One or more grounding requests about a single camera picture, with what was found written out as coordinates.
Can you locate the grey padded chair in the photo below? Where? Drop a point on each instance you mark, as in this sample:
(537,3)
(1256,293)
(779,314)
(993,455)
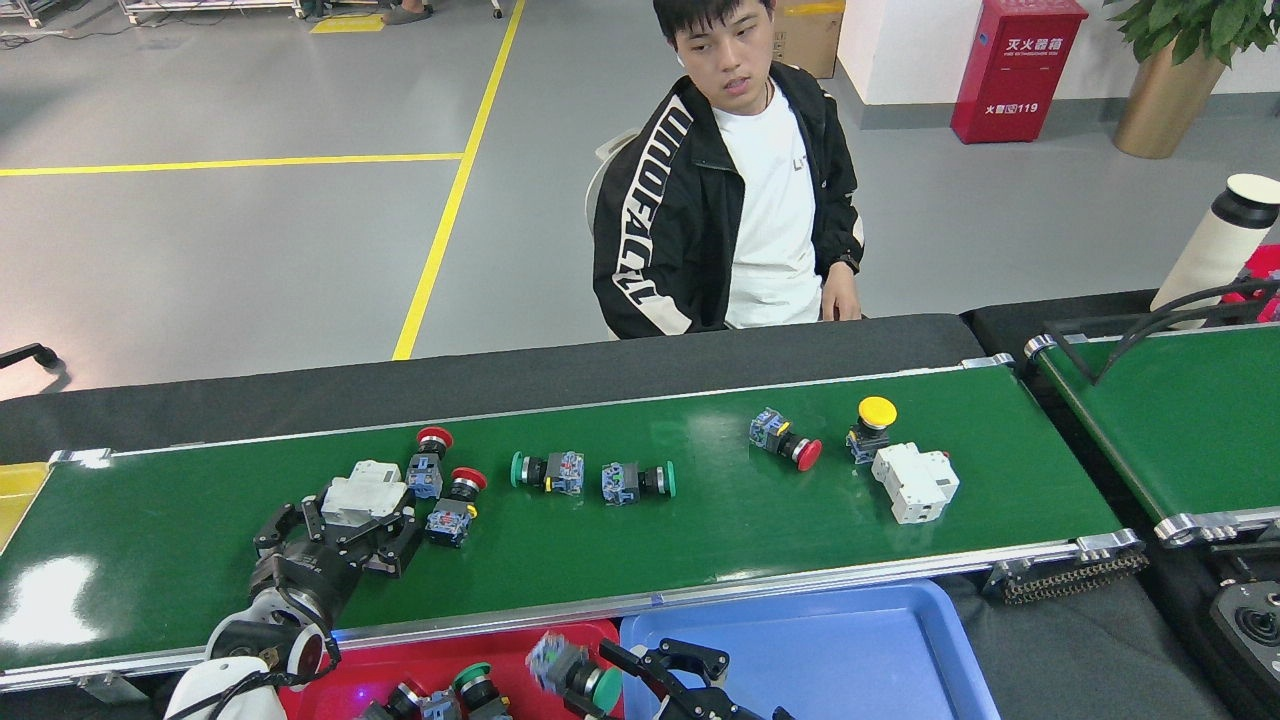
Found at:
(603,180)

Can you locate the black joystick controller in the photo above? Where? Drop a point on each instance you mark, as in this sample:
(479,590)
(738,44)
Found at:
(1255,625)

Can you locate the person's left hand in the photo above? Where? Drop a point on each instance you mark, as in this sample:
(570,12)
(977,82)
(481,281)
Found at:
(842,295)

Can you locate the red fire extinguisher box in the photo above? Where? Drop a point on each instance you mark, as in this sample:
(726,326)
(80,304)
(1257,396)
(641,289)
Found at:
(1015,80)

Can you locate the person's left forearm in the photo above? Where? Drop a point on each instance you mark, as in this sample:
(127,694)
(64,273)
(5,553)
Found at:
(843,230)

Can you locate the grey shoe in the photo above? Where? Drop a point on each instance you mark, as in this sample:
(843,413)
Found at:
(405,14)

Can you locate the yellow plastic tray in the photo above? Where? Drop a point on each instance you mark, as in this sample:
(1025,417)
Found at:
(20,500)

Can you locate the white cylinder with black band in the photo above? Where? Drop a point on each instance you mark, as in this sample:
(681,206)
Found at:
(1210,250)

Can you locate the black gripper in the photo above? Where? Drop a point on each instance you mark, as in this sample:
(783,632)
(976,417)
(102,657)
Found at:
(305,585)
(735,710)

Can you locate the red push button switch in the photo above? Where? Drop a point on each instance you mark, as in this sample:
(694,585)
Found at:
(408,692)
(425,478)
(450,522)
(805,455)

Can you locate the black office chair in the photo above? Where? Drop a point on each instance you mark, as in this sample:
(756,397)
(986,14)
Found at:
(30,353)

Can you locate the yellow push button switch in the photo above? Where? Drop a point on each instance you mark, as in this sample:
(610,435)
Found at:
(877,411)

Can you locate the green plant in gold pot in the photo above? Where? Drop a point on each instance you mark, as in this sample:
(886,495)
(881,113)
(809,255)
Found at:
(1165,100)

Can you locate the white metal rack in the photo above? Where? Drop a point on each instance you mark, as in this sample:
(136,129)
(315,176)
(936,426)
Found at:
(200,6)

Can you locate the person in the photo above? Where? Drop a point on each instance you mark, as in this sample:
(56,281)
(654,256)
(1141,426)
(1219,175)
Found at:
(760,200)

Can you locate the green conveyor belt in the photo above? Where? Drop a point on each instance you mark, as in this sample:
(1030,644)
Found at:
(1190,430)
(700,530)

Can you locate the brown cardboard box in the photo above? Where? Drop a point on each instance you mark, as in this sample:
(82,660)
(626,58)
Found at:
(810,40)

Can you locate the small red parts bin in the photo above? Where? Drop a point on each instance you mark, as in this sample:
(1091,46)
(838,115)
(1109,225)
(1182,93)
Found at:
(1265,262)

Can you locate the white circuit breaker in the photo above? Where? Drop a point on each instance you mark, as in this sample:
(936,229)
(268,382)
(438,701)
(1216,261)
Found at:
(915,485)
(365,495)

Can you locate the blue plastic tray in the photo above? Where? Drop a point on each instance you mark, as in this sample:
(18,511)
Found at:
(820,660)

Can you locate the green push button switch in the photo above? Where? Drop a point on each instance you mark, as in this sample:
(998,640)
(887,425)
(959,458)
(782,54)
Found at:
(472,678)
(620,483)
(565,473)
(555,662)

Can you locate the red plastic tray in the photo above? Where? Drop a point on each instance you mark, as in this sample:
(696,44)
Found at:
(400,650)

